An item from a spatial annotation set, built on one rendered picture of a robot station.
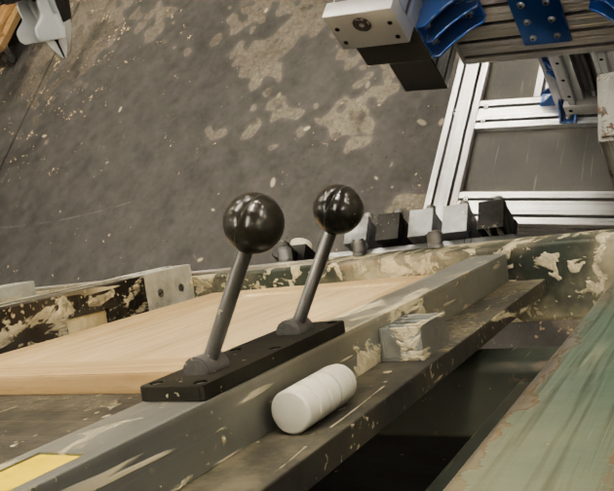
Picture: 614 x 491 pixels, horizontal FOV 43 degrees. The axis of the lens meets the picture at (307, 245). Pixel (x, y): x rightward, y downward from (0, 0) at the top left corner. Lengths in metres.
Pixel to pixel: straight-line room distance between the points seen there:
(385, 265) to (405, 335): 0.51
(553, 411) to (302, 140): 2.41
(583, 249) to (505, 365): 0.35
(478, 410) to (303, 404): 0.35
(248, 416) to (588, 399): 0.24
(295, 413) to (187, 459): 0.09
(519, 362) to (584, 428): 0.49
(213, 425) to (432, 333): 0.29
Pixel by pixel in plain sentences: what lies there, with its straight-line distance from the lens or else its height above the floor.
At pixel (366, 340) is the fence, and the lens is 0.68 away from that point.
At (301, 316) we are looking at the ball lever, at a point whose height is 1.39.
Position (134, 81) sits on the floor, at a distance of 3.46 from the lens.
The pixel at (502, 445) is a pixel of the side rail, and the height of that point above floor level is 1.59.
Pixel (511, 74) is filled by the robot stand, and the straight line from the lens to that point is 2.24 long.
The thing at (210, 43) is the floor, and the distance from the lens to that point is 3.31.
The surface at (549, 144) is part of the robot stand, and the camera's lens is 2.08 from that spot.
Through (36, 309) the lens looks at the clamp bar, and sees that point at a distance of 1.12.
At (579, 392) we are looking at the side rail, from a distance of 0.37.
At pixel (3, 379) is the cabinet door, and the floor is 1.36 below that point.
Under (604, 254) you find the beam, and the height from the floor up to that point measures 0.89.
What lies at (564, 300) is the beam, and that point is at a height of 0.86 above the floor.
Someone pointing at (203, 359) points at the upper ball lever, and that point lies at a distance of 0.51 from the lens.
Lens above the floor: 1.88
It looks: 50 degrees down
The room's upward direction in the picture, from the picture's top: 46 degrees counter-clockwise
